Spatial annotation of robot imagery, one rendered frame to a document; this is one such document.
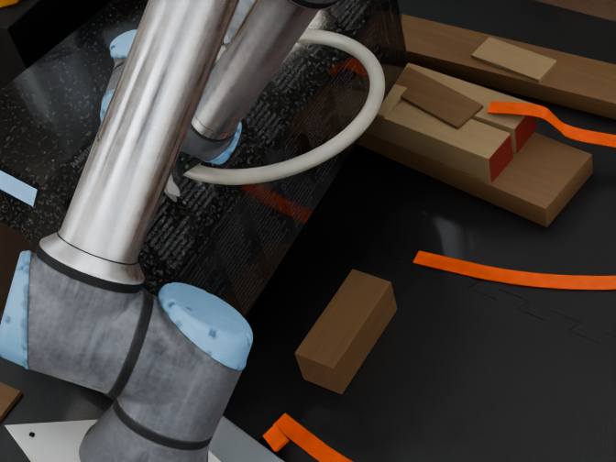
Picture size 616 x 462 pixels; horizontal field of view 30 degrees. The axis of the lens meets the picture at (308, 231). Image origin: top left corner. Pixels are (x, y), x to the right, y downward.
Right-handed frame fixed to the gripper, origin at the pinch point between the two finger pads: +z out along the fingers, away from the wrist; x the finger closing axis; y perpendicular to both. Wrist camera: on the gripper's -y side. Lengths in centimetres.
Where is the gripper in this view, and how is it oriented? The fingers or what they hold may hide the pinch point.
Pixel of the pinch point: (183, 186)
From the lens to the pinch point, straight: 230.8
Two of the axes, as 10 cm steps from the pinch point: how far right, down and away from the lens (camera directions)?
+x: 7.6, -5.5, 3.4
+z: 2.1, 7.1, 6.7
